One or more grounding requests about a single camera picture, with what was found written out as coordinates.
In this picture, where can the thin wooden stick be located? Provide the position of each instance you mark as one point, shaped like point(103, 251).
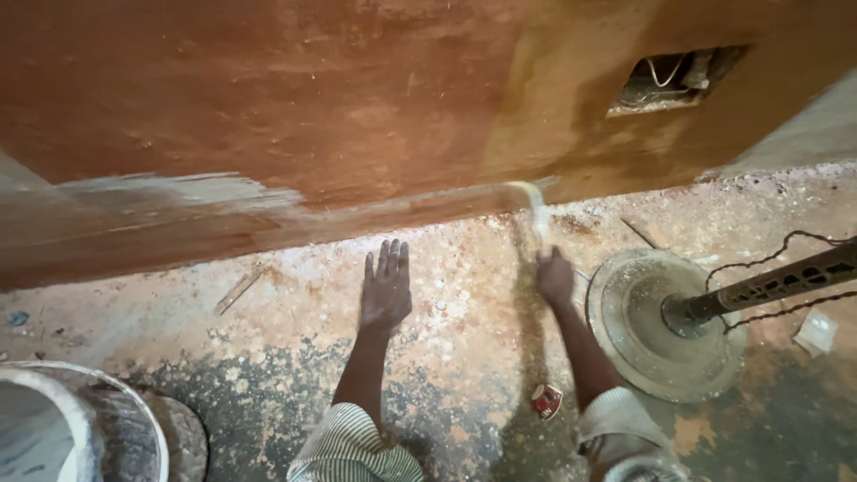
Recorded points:
point(238, 292)
point(639, 232)

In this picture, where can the red and white bottle cap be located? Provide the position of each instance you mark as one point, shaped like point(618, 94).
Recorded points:
point(547, 401)

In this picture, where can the striped shirt sleeve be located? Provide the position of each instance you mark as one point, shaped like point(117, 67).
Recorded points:
point(351, 448)
point(629, 435)

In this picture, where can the white paint brush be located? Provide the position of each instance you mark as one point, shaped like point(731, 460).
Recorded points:
point(533, 207)

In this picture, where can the dark fan stand pole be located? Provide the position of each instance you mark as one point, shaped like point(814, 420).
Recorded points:
point(763, 288)

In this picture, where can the striped left shirt sleeve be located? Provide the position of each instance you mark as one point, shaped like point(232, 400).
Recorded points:
point(351, 448)

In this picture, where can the person's right hand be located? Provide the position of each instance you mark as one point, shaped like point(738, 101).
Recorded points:
point(554, 278)

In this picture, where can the round fan stand base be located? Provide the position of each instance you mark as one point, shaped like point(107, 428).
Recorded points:
point(659, 328)

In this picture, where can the striped right shirt sleeve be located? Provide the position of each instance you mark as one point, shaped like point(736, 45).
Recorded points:
point(629, 435)

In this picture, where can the person's left hand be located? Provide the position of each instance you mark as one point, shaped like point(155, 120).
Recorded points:
point(385, 294)

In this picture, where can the white paint bucket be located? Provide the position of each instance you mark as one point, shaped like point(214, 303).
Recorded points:
point(70, 425)

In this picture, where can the white paper scrap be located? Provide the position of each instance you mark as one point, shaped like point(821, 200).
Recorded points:
point(815, 332)

